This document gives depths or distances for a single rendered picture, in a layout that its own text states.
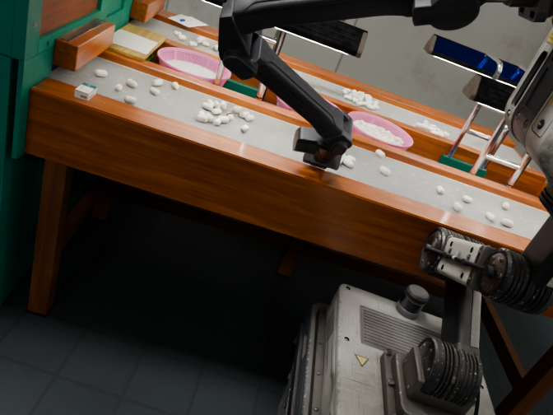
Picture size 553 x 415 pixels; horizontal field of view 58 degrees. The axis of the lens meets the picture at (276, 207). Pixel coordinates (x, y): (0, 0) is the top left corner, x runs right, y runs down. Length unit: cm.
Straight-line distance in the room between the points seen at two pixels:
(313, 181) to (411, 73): 230
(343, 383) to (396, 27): 262
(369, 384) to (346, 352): 10
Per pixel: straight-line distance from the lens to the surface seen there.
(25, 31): 129
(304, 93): 108
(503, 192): 194
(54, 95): 136
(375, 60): 349
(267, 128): 159
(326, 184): 132
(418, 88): 357
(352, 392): 123
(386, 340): 141
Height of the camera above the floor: 132
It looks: 30 degrees down
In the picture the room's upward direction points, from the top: 22 degrees clockwise
